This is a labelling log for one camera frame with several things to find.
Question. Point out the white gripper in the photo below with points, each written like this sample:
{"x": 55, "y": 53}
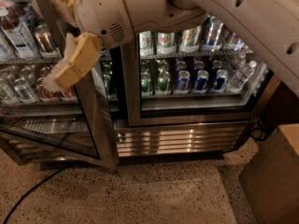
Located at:
{"x": 99, "y": 15}

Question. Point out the glass fridge door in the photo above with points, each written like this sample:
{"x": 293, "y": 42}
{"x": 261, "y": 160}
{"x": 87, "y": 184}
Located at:
{"x": 91, "y": 105}
{"x": 231, "y": 54}

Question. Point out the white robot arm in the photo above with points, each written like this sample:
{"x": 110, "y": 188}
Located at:
{"x": 268, "y": 27}

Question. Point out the stainless steel fridge base grille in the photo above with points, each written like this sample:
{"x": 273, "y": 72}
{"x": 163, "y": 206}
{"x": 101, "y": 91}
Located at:
{"x": 180, "y": 139}

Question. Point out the gold can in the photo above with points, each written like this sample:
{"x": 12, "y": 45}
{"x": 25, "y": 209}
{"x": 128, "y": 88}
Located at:
{"x": 48, "y": 47}

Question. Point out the labelled drink bottle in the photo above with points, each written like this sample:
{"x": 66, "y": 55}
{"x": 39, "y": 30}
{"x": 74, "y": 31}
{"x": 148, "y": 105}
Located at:
{"x": 18, "y": 34}

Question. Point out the red soda can middle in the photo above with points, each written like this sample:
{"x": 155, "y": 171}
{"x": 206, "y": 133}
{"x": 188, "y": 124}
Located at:
{"x": 68, "y": 95}

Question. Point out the red soda can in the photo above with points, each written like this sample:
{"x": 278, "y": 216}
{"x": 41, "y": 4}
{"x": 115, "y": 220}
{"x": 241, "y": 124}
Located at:
{"x": 68, "y": 95}
{"x": 44, "y": 94}

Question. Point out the red soda can left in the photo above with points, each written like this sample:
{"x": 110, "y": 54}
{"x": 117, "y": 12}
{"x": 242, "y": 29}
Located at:
{"x": 44, "y": 94}

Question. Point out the green white can left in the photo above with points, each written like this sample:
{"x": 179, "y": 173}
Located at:
{"x": 145, "y": 43}

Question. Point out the green white can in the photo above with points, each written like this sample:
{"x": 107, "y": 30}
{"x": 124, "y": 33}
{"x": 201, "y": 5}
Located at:
{"x": 189, "y": 40}
{"x": 166, "y": 43}
{"x": 145, "y": 43}

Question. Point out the silver can lower left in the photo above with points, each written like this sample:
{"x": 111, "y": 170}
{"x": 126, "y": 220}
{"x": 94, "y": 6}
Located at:
{"x": 25, "y": 91}

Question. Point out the green white can middle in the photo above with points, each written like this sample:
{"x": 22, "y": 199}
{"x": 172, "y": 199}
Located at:
{"x": 166, "y": 43}

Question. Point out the green white can right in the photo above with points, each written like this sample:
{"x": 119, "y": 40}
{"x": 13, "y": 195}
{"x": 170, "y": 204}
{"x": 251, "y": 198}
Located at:
{"x": 189, "y": 40}

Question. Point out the blue can left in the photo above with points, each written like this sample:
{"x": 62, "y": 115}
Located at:
{"x": 182, "y": 82}

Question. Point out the silver blue can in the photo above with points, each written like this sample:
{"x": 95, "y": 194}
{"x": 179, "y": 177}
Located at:
{"x": 212, "y": 34}

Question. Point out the blue can middle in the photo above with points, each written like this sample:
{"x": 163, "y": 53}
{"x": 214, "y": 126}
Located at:
{"x": 200, "y": 83}

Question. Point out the blue can right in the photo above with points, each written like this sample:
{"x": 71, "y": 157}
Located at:
{"x": 219, "y": 79}

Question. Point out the clear water bottle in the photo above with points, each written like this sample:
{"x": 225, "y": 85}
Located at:
{"x": 241, "y": 77}

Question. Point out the brown cardboard box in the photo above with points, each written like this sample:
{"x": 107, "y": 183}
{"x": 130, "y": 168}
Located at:
{"x": 271, "y": 178}

